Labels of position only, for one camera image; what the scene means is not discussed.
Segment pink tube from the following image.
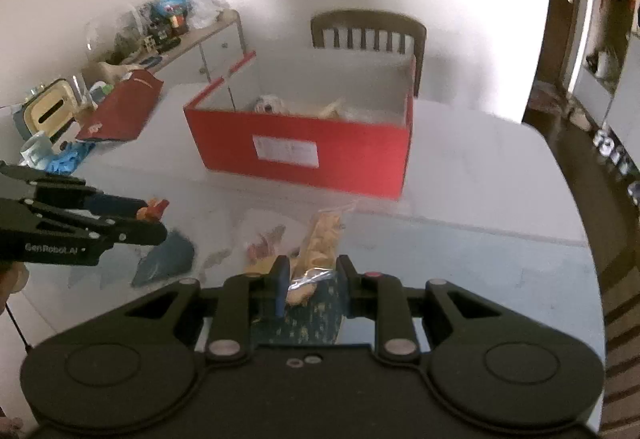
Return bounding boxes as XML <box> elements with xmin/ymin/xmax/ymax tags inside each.
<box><xmin>246</xmin><ymin>225</ymin><xmax>285</xmax><ymax>265</ymax></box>

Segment orange plush toy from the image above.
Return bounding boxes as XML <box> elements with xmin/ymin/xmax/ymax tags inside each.
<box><xmin>286</xmin><ymin>203</ymin><xmax>355</xmax><ymax>307</ymax></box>

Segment beige packet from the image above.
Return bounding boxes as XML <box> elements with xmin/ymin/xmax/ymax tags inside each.
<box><xmin>299</xmin><ymin>99</ymin><xmax>344</xmax><ymax>119</ymax></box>

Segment blue cloth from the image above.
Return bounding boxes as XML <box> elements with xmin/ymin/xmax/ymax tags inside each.
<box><xmin>21</xmin><ymin>131</ymin><xmax>96</xmax><ymax>176</ymax></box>

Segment red paper bag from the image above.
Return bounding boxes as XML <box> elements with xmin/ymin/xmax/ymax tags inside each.
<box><xmin>76</xmin><ymin>69</ymin><xmax>164</xmax><ymax>142</ymax></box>

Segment white sideboard cabinet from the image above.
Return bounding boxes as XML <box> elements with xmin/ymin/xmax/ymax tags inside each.
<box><xmin>131</xmin><ymin>9</ymin><xmax>246</xmax><ymax>88</ymax></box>

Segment blue globe toy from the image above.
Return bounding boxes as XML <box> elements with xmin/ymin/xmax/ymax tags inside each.
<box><xmin>153</xmin><ymin>0</ymin><xmax>189</xmax><ymax>18</ymax></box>

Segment clear plastic bag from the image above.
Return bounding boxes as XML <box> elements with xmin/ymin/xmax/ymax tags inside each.
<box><xmin>186</xmin><ymin>0</ymin><xmax>228</xmax><ymax>29</ymax></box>

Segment red cardboard box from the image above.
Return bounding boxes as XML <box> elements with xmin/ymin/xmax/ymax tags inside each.
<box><xmin>183</xmin><ymin>49</ymin><xmax>414</xmax><ymax>199</ymax></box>

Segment wooden chair behind table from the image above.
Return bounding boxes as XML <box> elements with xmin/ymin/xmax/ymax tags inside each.
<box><xmin>309</xmin><ymin>9</ymin><xmax>427</xmax><ymax>98</ymax></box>

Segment white wall cabinet unit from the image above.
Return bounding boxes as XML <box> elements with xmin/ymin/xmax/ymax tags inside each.
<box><xmin>570</xmin><ymin>0</ymin><xmax>639</xmax><ymax>176</ymax></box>

